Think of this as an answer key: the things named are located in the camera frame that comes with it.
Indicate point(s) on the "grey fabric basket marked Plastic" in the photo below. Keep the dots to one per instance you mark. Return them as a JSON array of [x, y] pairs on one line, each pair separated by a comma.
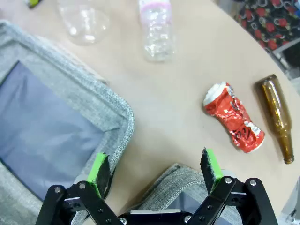
[[70, 77]]

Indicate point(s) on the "black red-rose floral skirt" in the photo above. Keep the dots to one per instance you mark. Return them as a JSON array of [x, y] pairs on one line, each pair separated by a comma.
[[269, 18]]

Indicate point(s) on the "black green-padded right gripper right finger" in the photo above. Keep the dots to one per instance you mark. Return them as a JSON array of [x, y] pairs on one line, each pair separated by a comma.
[[215, 180]]

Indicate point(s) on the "pink-label clear plastic bottle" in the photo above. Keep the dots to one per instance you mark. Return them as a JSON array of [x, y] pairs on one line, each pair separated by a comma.
[[157, 35]]

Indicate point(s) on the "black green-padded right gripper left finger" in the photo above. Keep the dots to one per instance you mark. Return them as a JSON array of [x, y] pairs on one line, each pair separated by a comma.
[[93, 187]]

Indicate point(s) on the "grey fabric basket marked Can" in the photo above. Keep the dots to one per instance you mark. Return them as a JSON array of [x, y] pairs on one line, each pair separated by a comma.
[[171, 182]]

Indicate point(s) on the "black drink can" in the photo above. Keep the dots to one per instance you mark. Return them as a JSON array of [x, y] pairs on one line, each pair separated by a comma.
[[34, 2]]

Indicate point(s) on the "brown glass beer bottle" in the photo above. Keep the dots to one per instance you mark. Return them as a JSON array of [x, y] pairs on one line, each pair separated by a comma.
[[276, 110]]

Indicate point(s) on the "crushed red soda can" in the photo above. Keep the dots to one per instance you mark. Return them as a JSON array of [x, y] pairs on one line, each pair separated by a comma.
[[232, 114]]

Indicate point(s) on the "clear crushed plastic bottle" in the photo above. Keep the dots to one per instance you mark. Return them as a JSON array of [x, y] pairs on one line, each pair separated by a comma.
[[86, 23]]

